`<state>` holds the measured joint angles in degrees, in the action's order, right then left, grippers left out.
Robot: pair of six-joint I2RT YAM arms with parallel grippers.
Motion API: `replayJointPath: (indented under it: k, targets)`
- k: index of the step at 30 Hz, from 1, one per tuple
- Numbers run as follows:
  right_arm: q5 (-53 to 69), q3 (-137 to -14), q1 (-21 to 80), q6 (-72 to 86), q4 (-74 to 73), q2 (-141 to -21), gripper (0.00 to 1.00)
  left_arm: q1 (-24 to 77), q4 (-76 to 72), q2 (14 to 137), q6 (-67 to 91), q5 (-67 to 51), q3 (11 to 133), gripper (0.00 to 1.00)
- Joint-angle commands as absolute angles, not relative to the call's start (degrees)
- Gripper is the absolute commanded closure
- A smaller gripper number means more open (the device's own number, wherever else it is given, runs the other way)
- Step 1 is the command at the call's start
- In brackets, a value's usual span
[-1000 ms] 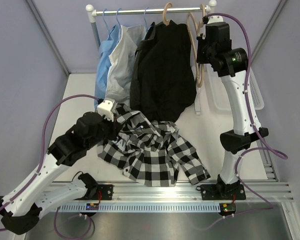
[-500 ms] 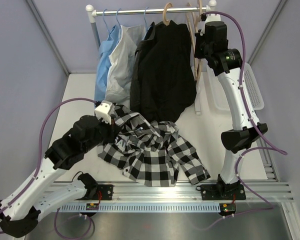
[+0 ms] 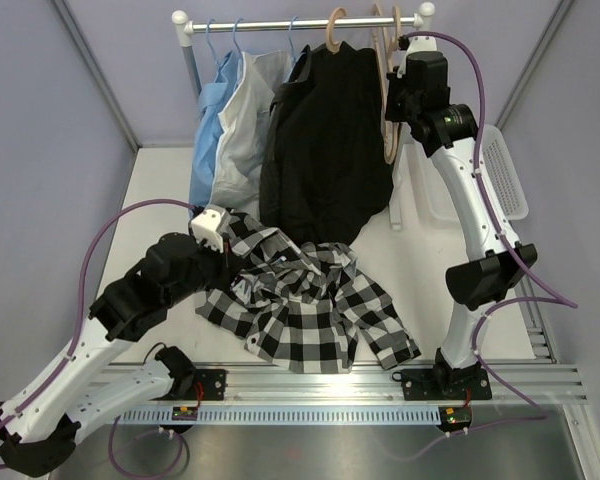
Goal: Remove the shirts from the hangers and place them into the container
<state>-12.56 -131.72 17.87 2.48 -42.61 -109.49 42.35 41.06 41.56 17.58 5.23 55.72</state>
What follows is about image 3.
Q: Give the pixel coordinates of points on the blue wire hanger right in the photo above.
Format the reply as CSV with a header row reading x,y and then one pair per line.
x,y
292,48

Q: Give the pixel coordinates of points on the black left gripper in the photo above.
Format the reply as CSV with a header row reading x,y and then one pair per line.
x,y
229,266

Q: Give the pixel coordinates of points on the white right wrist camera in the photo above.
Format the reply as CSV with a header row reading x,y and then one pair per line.
x,y
416,44

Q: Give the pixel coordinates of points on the wooden hanger of checkered shirt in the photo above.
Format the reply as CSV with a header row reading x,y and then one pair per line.
x,y
385,45

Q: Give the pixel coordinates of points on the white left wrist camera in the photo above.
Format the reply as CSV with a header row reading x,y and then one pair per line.
x,y
208,227

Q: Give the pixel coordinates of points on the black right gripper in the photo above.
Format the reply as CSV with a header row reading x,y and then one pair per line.
x,y
396,82

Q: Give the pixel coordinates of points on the metal clothes rack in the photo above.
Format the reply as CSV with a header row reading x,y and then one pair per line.
x,y
355,32

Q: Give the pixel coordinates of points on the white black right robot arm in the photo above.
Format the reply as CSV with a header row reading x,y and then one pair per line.
x,y
496,259

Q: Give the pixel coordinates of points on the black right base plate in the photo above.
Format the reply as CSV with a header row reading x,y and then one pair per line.
x,y
421,384

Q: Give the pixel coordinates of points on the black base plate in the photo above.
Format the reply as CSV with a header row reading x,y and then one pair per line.
x,y
209,382
421,384

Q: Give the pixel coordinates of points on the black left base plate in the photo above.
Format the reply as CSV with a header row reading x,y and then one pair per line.
x,y
209,382

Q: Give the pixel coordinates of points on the wooden hanger of black shirt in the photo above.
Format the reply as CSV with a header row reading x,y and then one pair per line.
x,y
331,44

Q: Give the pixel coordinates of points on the white plastic basket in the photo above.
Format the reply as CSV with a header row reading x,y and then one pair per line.
x,y
433,202

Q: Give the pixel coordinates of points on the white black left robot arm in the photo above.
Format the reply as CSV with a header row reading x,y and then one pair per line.
x,y
41,428

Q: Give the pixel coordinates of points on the black white checkered shirt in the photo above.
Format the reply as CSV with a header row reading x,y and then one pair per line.
x,y
304,307

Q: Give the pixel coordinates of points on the white slotted cable duct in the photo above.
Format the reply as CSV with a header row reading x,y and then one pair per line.
x,y
285,415

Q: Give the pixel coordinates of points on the light blue shirt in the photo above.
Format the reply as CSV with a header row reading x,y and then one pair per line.
x,y
212,100

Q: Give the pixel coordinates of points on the dark pinstriped shirt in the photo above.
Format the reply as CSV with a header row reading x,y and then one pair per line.
x,y
286,99

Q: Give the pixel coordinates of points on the aluminium mounting rail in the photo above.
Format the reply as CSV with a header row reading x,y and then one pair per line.
x,y
368,384

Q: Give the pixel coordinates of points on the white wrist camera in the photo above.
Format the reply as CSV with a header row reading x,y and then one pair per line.
x,y
416,44
208,227

